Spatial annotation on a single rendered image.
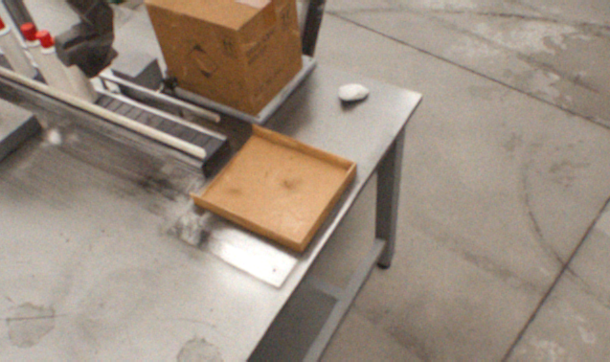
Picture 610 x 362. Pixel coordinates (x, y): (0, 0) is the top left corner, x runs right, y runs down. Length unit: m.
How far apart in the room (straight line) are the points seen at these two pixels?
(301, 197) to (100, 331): 0.51
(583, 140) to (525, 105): 0.32
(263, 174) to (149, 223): 0.29
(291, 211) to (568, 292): 1.27
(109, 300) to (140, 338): 0.12
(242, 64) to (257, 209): 0.35
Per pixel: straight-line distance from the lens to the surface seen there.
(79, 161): 1.50
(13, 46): 1.71
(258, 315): 1.08
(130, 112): 1.49
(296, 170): 1.28
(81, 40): 1.28
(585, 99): 2.94
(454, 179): 2.39
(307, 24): 2.00
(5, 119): 1.66
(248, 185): 1.27
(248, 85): 1.34
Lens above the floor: 1.78
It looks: 50 degrees down
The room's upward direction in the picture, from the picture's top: 7 degrees counter-clockwise
